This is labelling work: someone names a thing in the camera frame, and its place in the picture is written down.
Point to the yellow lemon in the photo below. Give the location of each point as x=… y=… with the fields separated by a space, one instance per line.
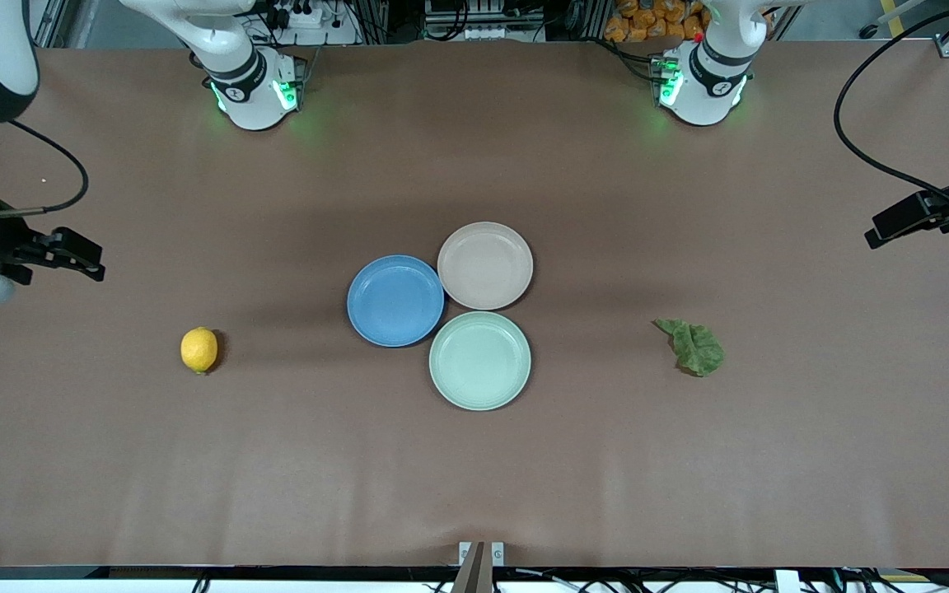
x=198 y=350

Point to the green lettuce leaf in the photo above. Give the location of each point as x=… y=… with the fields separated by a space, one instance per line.
x=697 y=350

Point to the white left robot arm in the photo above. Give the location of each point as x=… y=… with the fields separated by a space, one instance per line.
x=709 y=82

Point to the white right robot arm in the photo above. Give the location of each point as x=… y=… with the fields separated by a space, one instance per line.
x=236 y=74

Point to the blue plate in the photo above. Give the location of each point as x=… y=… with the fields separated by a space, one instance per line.
x=396 y=301

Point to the bag of orange items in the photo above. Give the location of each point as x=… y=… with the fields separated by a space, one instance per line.
x=647 y=16

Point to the white power strip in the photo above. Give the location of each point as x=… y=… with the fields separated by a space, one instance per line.
x=301 y=15

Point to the beige plate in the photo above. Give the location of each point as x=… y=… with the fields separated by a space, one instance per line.
x=484 y=265

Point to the pale green plate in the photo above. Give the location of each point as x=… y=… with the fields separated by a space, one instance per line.
x=479 y=361

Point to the white socket bar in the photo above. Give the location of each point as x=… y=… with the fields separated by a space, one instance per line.
x=491 y=33

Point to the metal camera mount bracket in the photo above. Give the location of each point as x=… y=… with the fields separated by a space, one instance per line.
x=480 y=568

